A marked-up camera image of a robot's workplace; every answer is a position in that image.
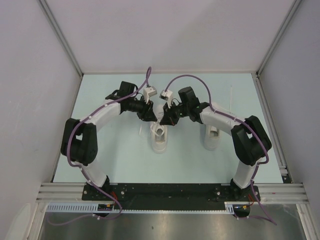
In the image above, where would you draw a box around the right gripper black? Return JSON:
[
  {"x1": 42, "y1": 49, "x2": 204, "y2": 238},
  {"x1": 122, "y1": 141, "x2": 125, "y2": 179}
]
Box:
[{"x1": 159, "y1": 100, "x2": 190, "y2": 127}]

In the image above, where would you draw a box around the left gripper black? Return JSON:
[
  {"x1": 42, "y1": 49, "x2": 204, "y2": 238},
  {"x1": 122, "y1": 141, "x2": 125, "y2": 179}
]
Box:
[{"x1": 127, "y1": 95, "x2": 157, "y2": 122}]

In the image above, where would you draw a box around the white sneaker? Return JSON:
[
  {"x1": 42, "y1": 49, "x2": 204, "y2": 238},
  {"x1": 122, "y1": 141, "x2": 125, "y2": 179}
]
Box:
[
  {"x1": 203, "y1": 84, "x2": 235, "y2": 151},
  {"x1": 139, "y1": 104, "x2": 168, "y2": 154}
]

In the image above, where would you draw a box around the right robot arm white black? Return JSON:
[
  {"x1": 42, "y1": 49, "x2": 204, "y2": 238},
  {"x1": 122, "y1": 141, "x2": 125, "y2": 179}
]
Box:
[{"x1": 159, "y1": 86, "x2": 272, "y2": 201}]

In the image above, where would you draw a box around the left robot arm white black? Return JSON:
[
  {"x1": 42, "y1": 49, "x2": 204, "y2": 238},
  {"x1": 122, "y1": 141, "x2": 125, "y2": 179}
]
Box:
[{"x1": 60, "y1": 81, "x2": 157, "y2": 200}]

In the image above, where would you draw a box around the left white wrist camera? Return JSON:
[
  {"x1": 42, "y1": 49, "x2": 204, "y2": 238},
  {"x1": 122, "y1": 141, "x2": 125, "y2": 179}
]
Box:
[{"x1": 142, "y1": 86, "x2": 157, "y2": 104}]

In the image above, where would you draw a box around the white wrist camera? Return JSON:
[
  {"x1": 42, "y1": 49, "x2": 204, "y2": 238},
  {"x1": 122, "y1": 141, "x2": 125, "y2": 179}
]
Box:
[
  {"x1": 159, "y1": 89, "x2": 174, "y2": 109},
  {"x1": 142, "y1": 86, "x2": 157, "y2": 104}
]

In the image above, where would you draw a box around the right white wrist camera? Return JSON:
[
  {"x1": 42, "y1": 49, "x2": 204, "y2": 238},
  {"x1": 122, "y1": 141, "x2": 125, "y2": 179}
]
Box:
[{"x1": 159, "y1": 89, "x2": 174, "y2": 109}]

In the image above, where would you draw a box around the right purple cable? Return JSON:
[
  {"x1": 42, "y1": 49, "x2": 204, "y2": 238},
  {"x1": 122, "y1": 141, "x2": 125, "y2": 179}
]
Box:
[{"x1": 163, "y1": 74, "x2": 278, "y2": 227}]

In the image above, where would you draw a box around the purple cable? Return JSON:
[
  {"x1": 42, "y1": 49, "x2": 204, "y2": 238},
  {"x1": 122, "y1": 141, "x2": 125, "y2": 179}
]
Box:
[
  {"x1": 163, "y1": 74, "x2": 278, "y2": 227},
  {"x1": 64, "y1": 66, "x2": 153, "y2": 226}
]

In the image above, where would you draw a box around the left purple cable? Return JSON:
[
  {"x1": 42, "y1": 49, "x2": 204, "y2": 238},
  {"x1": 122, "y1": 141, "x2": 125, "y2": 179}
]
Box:
[{"x1": 64, "y1": 66, "x2": 153, "y2": 226}]

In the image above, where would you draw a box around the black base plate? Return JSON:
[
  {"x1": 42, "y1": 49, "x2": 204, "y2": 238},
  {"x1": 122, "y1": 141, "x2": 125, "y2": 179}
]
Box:
[{"x1": 82, "y1": 182, "x2": 262, "y2": 211}]

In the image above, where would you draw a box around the aluminium rail frame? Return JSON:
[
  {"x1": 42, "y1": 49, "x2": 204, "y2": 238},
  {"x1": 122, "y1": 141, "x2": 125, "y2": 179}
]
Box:
[{"x1": 36, "y1": 182, "x2": 309, "y2": 204}]

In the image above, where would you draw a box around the white cable duct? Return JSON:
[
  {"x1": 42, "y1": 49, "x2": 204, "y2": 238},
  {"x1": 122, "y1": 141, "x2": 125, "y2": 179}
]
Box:
[{"x1": 46, "y1": 202, "x2": 234, "y2": 215}]

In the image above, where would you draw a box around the left corner metal post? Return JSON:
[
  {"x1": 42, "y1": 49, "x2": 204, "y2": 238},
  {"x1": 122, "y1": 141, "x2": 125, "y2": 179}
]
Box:
[{"x1": 36, "y1": 0, "x2": 84, "y2": 79}]

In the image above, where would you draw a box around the corner metal post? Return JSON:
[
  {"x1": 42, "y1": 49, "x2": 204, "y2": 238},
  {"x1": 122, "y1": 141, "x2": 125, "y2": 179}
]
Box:
[
  {"x1": 255, "y1": 0, "x2": 304, "y2": 77},
  {"x1": 36, "y1": 0, "x2": 84, "y2": 79}
]

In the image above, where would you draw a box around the right corner metal post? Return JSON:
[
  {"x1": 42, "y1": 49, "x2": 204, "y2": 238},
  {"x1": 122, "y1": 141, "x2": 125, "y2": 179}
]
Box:
[{"x1": 255, "y1": 0, "x2": 304, "y2": 77}]

